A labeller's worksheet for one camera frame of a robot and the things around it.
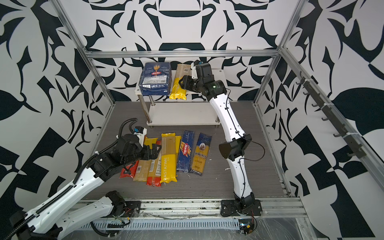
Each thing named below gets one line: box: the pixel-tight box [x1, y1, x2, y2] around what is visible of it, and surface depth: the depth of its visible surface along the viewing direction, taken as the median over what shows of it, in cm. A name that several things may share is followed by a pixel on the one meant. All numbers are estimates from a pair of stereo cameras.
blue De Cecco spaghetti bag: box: [189, 133, 212, 176], surface depth 91 cm
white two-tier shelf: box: [134, 82, 221, 127], surface depth 104 cm
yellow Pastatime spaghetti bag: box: [160, 132, 178, 184], surface depth 87 cm
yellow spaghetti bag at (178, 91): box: [169, 63, 192, 100], surface depth 79 cm
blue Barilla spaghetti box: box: [176, 130, 195, 173], surface depth 93 cm
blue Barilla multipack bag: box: [139, 62, 172, 96], surface depth 77 cm
